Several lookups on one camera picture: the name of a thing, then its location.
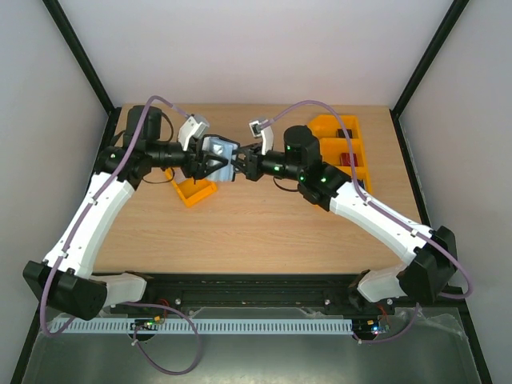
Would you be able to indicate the yellow three-compartment bin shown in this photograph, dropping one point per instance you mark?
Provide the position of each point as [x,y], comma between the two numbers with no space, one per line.
[324,128]

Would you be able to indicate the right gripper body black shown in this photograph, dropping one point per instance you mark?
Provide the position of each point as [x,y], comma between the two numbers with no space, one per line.
[253,165]

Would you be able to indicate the right black frame post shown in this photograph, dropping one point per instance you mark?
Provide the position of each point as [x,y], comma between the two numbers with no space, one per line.
[440,36]

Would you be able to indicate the left black frame post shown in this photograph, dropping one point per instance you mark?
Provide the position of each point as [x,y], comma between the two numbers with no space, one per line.
[65,28]

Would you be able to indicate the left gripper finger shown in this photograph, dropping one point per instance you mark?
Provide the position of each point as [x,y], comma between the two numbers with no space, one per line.
[219,146]
[215,168]

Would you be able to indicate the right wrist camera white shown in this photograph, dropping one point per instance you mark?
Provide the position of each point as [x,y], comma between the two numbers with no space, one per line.
[261,128]

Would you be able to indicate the white slotted cable duct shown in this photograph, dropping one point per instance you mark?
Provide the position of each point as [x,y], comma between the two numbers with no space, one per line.
[213,326]

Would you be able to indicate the small yellow bin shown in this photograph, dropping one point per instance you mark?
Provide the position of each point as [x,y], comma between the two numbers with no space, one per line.
[189,190]

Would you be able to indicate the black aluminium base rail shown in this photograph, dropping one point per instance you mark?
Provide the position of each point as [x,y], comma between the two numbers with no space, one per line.
[330,293]

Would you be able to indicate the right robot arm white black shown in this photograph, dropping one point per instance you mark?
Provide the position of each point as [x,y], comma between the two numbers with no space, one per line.
[423,271]

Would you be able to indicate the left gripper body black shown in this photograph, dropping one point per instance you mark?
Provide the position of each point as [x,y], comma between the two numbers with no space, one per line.
[190,170]

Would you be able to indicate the black item in bin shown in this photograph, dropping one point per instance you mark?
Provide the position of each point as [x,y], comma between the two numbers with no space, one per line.
[347,133]

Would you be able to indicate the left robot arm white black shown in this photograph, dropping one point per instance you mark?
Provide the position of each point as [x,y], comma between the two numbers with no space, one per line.
[118,172]

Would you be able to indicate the black frame post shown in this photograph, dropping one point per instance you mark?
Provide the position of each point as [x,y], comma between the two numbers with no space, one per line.
[440,36]
[65,28]

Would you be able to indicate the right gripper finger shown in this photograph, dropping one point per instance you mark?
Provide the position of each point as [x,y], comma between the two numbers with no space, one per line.
[247,151]
[241,166]

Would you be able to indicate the red card in bin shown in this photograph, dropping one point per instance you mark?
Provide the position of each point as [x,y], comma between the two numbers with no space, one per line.
[348,159]

